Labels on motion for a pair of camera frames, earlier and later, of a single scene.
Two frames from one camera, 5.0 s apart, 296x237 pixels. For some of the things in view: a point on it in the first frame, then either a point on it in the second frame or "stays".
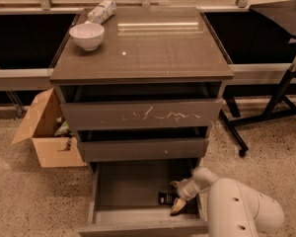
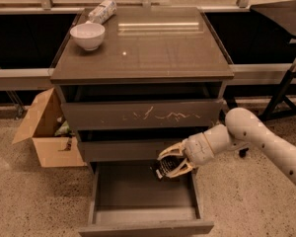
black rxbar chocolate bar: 167,197 to 166,165
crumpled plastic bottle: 103,11 stays
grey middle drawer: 144,150 stays
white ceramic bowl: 88,36 stays
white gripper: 185,191 to 195,148
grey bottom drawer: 124,201 stays
